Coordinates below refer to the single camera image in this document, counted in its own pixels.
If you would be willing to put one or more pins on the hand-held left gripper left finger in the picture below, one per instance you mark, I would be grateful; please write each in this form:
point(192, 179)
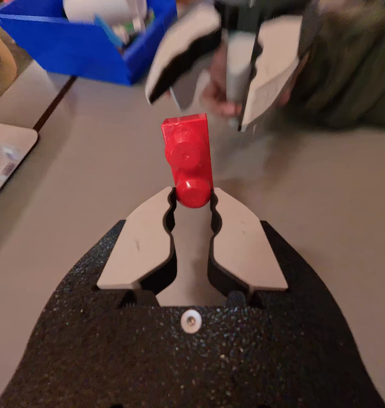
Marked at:
point(138, 245)

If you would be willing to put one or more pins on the person's right hand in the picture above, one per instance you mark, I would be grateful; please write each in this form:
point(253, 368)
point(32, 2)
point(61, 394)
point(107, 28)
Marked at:
point(218, 95)

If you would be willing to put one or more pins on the white cylinder roll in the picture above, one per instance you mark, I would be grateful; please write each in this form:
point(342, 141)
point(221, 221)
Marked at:
point(97, 11)

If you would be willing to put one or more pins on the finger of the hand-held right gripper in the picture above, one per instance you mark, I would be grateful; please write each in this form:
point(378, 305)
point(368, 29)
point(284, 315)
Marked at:
point(179, 41)
point(272, 63)

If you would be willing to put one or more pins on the person's right forearm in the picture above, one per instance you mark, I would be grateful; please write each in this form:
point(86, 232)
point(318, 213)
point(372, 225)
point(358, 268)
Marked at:
point(348, 63)

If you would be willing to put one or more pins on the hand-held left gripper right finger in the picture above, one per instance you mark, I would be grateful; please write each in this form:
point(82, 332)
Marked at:
point(246, 248)

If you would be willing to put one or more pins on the red building block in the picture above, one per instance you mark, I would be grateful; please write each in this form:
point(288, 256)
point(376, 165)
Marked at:
point(187, 153)

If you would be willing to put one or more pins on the white rounded base board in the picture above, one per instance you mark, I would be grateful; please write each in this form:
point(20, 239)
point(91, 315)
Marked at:
point(17, 140)

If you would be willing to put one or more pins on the blue storage bin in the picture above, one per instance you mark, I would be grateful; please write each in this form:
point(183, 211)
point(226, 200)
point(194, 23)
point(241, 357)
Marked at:
point(68, 54)

